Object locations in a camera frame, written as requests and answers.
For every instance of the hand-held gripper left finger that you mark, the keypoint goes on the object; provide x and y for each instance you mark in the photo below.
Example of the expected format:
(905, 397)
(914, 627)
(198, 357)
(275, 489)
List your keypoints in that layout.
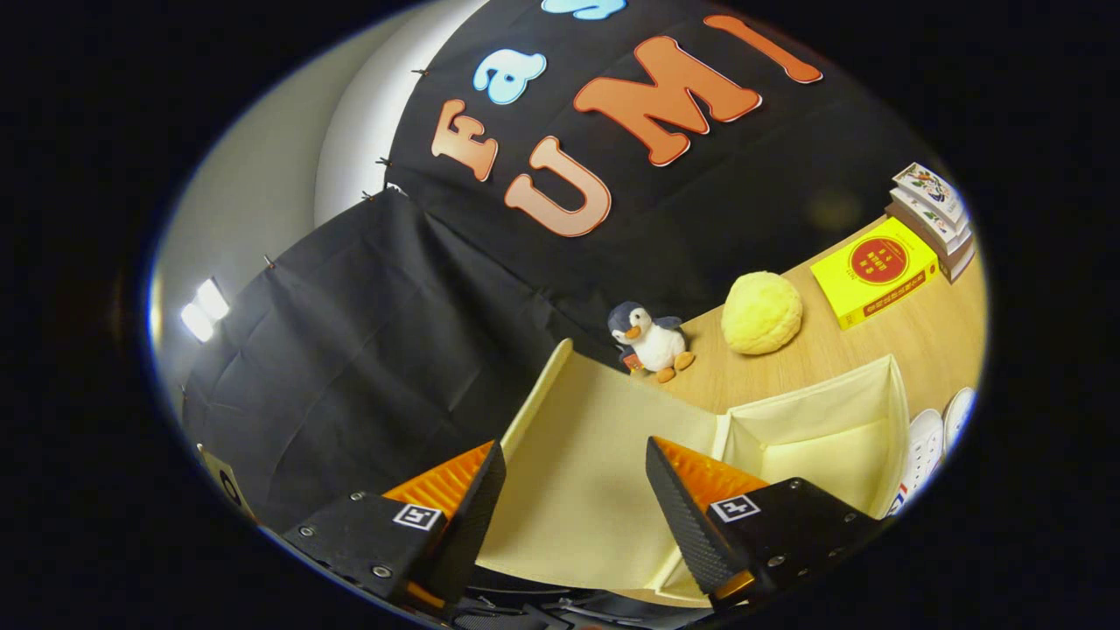
(472, 525)

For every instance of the ceiling light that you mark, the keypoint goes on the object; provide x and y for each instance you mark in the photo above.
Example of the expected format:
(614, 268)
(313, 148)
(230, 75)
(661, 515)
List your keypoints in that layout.
(206, 311)

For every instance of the white illustrated cover book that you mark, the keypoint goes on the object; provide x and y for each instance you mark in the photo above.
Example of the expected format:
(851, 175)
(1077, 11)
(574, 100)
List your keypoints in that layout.
(927, 219)
(929, 185)

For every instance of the white canvas shoe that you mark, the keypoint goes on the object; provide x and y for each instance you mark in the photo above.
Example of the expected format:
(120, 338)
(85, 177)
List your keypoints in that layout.
(960, 416)
(923, 446)

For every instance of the small penguin plush toy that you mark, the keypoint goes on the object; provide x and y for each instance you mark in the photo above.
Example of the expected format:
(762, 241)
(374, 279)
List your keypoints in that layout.
(656, 346)

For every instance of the round yellow plush toy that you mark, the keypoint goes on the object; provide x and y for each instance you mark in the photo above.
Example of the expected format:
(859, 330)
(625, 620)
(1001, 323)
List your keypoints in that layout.
(761, 313)

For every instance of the white printed card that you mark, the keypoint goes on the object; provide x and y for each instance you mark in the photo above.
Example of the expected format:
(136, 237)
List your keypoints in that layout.
(229, 486)

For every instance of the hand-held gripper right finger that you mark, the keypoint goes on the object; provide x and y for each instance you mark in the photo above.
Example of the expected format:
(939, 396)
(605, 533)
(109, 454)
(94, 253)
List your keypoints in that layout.
(682, 525)

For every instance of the beige fabric storage box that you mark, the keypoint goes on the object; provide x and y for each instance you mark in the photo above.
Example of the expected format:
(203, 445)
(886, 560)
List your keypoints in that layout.
(577, 472)

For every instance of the black chair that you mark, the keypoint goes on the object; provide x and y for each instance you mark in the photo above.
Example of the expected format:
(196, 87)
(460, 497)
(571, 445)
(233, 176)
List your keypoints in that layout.
(525, 614)

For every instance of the yellow book with red circle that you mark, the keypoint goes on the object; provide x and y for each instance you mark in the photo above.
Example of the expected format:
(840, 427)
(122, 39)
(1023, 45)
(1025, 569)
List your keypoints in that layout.
(875, 271)

